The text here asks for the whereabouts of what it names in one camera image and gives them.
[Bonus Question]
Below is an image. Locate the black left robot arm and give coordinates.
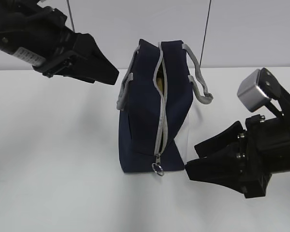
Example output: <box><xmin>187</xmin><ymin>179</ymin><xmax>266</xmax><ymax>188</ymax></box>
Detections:
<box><xmin>0</xmin><ymin>0</ymin><xmax>119</xmax><ymax>85</ymax></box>

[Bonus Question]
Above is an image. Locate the navy blue lunch bag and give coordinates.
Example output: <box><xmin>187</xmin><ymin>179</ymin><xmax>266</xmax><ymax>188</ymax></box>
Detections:
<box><xmin>116</xmin><ymin>39</ymin><xmax>213</xmax><ymax>176</ymax></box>

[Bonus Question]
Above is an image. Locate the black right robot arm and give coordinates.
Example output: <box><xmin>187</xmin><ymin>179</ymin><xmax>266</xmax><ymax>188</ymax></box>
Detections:
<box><xmin>185</xmin><ymin>115</ymin><xmax>290</xmax><ymax>199</ymax></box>

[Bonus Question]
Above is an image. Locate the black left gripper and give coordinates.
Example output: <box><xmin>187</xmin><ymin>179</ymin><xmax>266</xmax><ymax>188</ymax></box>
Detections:
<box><xmin>31</xmin><ymin>6</ymin><xmax>119</xmax><ymax>85</ymax></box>

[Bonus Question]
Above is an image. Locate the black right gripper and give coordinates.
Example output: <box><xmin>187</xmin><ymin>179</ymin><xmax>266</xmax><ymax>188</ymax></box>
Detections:
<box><xmin>185</xmin><ymin>115</ymin><xmax>290</xmax><ymax>199</ymax></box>

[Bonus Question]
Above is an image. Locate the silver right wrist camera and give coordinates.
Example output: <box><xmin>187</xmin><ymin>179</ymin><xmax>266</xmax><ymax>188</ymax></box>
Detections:
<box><xmin>236</xmin><ymin>68</ymin><xmax>290</xmax><ymax>119</ymax></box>

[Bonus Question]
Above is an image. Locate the yellow banana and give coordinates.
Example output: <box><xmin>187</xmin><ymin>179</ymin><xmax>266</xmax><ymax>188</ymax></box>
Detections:
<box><xmin>156</xmin><ymin>65</ymin><xmax>164</xmax><ymax>94</ymax></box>

